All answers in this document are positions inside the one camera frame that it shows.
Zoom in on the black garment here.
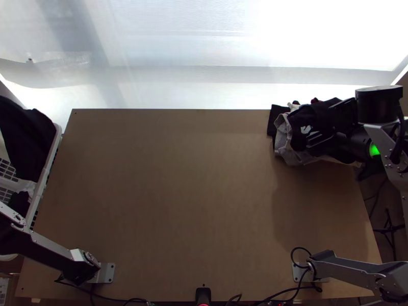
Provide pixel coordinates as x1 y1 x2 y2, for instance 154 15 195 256
7 189 33 221
0 95 57 181

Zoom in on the heap of clothes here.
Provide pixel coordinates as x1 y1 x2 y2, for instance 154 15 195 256
267 98 364 167

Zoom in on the white laundry basket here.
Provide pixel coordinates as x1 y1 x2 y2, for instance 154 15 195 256
0 80 63 231

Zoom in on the black cable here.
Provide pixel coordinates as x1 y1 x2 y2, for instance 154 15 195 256
389 105 406 162
55 279 151 306
290 246 323 293
360 172 408 259
223 285 308 306

